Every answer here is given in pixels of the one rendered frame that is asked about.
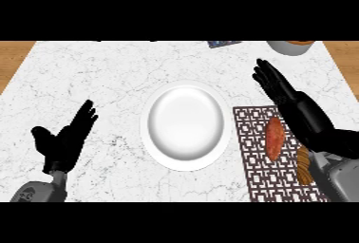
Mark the blue patterned flat object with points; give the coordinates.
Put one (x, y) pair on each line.
(224, 43)

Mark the white round plate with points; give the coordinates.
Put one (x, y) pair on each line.
(187, 125)

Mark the grey bowl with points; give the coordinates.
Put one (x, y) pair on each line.
(290, 47)

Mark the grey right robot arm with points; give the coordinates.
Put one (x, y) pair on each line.
(334, 177)

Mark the orange-red sweet potato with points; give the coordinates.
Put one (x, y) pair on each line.
(274, 139)

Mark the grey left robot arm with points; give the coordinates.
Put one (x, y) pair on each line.
(42, 190)

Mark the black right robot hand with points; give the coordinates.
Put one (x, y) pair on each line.
(299, 110)

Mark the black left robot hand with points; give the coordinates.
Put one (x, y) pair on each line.
(66, 142)

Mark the brown patterned placemat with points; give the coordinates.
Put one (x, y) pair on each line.
(262, 171)

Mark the golden brown croissant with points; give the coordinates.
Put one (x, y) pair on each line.
(305, 167)

